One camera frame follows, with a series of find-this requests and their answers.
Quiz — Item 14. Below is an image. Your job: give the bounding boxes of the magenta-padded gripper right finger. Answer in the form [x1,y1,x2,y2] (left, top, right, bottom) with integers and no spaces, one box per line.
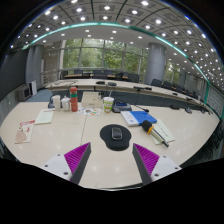
[132,143,183,186]

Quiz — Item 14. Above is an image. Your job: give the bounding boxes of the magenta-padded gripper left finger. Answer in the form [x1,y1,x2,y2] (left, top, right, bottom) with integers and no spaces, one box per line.
[43,142,92,185]

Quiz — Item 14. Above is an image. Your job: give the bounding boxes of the dark grey computer mouse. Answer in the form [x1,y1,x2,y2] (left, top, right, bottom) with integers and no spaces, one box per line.
[111,126,123,141]

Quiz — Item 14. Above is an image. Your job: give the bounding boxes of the black mouse pad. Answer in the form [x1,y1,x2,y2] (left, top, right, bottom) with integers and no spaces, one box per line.
[99,124,132,152]

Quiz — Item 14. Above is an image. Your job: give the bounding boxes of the blue and white book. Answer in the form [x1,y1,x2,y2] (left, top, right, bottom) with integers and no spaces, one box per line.
[120,110,158,127]

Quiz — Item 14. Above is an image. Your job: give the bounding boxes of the colourful printed leaflet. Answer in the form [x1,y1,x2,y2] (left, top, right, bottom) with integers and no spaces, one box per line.
[77,107,102,117]

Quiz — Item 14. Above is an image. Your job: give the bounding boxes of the white booklet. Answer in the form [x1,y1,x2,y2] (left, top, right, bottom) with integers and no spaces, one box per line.
[33,108,55,126]

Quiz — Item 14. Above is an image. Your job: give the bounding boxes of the white plastic cup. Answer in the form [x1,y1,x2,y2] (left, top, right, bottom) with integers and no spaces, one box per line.
[61,95,71,112]
[52,94,62,112]

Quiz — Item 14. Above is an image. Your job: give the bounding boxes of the red and white leaflet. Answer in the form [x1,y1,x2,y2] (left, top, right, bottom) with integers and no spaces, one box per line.
[14,119,36,145]

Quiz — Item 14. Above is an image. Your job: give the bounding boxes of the orange bottle with green band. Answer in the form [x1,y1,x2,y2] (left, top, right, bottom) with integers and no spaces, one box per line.
[69,86,79,113]

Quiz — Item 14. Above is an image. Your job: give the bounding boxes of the dark conference microphone console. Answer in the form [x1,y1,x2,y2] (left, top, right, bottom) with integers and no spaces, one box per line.
[112,101,150,114]

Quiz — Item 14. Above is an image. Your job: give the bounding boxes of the white cardboard box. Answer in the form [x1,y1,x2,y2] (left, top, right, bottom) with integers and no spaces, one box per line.
[80,91,104,109]

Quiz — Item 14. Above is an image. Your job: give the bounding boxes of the paper cup with green print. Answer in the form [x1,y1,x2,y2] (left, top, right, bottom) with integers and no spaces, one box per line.
[102,96,115,114]

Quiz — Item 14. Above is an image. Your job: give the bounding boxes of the long curved conference desk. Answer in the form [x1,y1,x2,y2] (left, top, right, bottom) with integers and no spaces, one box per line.
[44,78,211,111]

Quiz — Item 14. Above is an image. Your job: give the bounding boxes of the small white box appliance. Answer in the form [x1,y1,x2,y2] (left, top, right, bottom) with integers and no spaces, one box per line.
[16,84,33,102]

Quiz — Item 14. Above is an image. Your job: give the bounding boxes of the dark office chairs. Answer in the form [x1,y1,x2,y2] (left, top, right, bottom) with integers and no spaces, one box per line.
[59,69,211,101]

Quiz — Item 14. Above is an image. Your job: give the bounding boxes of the ceiling lights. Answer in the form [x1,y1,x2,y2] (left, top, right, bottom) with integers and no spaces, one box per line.
[9,0,221,78]

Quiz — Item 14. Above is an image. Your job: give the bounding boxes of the handheld microphone with orange ring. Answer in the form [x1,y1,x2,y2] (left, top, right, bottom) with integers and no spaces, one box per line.
[141,120,170,148]

